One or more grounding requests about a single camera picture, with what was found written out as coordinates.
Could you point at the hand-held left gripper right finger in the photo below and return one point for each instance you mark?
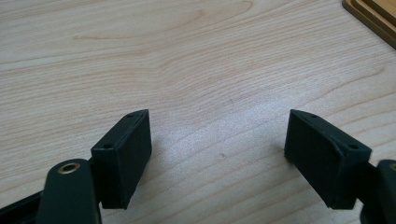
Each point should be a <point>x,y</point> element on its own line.
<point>323,161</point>

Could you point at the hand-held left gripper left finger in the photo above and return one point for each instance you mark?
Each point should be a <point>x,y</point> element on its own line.
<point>124,161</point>

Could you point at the light wooden board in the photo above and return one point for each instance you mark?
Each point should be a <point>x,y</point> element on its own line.
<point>386,7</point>

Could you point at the orange wooden board with cutouts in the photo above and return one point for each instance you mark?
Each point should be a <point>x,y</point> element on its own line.
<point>373,25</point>

